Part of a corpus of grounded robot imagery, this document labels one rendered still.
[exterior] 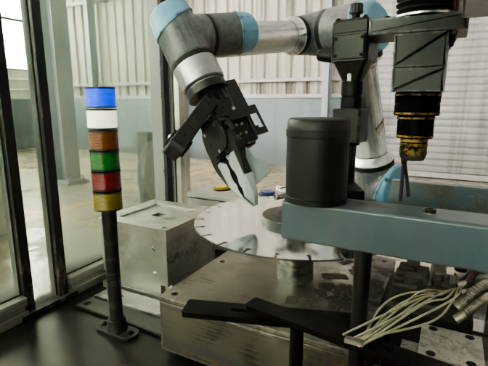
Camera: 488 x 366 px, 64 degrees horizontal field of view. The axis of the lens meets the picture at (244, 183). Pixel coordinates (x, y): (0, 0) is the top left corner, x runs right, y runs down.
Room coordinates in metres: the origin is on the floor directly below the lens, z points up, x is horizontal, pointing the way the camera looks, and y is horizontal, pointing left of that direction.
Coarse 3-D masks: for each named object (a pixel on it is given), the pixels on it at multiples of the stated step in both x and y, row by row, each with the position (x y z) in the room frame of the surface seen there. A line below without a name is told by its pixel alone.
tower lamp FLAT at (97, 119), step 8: (88, 112) 0.60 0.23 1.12; (96, 112) 0.59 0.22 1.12; (104, 112) 0.60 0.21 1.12; (112, 112) 0.61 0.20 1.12; (88, 120) 0.60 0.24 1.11; (96, 120) 0.59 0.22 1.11; (104, 120) 0.60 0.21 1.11; (112, 120) 0.60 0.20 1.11; (88, 128) 0.60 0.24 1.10; (96, 128) 0.59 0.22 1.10; (104, 128) 0.60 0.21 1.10; (112, 128) 0.60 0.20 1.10
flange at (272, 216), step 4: (272, 208) 0.64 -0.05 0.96; (276, 208) 0.64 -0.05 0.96; (280, 208) 0.64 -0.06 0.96; (264, 212) 0.62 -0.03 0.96; (268, 212) 0.62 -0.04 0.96; (272, 212) 0.62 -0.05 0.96; (276, 212) 0.62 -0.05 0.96; (280, 212) 0.61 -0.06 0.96; (264, 216) 0.60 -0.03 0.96; (268, 216) 0.60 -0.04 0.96; (272, 216) 0.60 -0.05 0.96; (276, 216) 0.59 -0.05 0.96; (280, 216) 0.59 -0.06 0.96; (264, 220) 0.60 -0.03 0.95; (268, 220) 0.58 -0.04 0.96; (272, 220) 0.58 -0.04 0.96; (276, 220) 0.58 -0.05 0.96; (280, 220) 0.58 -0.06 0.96; (268, 224) 0.58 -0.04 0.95; (272, 224) 0.58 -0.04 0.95; (276, 224) 0.57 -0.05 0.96; (280, 224) 0.57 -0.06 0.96; (280, 228) 0.57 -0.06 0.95
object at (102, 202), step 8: (96, 192) 0.60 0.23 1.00; (104, 192) 0.60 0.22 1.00; (112, 192) 0.60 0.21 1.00; (120, 192) 0.61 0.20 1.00; (96, 200) 0.60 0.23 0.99; (104, 200) 0.59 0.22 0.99; (112, 200) 0.60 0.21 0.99; (120, 200) 0.61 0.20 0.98; (96, 208) 0.60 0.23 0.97; (104, 208) 0.59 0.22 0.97; (112, 208) 0.60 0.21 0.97; (120, 208) 0.61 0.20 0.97
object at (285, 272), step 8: (280, 264) 0.60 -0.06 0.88; (288, 264) 0.59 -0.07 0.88; (296, 264) 0.58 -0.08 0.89; (304, 264) 0.58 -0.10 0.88; (312, 264) 0.60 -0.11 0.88; (280, 272) 0.60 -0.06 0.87; (288, 272) 0.59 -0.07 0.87; (296, 272) 0.58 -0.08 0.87; (304, 272) 0.59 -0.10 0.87; (312, 272) 0.60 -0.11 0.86; (280, 280) 0.60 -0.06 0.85; (288, 280) 0.59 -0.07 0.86; (296, 280) 0.58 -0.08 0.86; (304, 280) 0.59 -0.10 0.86
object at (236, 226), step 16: (208, 208) 0.68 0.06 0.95; (224, 208) 0.68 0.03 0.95; (240, 208) 0.68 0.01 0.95; (256, 208) 0.68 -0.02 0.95; (208, 224) 0.59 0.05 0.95; (224, 224) 0.59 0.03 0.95; (240, 224) 0.59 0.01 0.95; (256, 224) 0.59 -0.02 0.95; (208, 240) 0.52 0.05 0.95; (224, 240) 0.51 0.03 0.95; (240, 240) 0.51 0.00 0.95; (256, 240) 0.51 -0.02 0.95; (272, 240) 0.51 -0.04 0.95; (288, 240) 0.51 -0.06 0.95; (256, 256) 0.46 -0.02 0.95; (272, 256) 0.46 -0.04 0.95; (288, 256) 0.46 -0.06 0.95; (304, 256) 0.46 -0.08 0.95; (320, 256) 0.46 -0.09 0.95; (336, 256) 0.46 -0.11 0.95; (352, 256) 0.46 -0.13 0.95
